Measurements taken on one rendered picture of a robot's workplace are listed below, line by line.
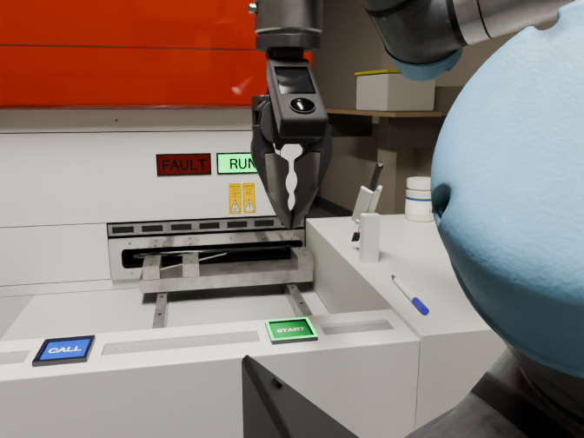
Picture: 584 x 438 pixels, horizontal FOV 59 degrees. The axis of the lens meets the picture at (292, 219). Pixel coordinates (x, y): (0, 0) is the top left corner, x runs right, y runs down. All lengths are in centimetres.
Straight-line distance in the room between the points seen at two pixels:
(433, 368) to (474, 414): 37
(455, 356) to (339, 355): 15
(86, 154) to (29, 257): 26
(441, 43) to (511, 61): 38
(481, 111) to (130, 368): 48
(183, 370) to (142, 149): 66
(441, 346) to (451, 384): 6
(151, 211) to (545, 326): 106
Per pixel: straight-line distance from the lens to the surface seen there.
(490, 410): 30
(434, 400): 70
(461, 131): 19
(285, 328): 64
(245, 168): 116
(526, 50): 20
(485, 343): 69
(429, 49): 58
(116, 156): 116
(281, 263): 115
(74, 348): 65
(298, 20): 56
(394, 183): 412
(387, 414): 68
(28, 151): 120
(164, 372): 60
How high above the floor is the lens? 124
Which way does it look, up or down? 13 degrees down
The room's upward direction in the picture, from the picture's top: straight up
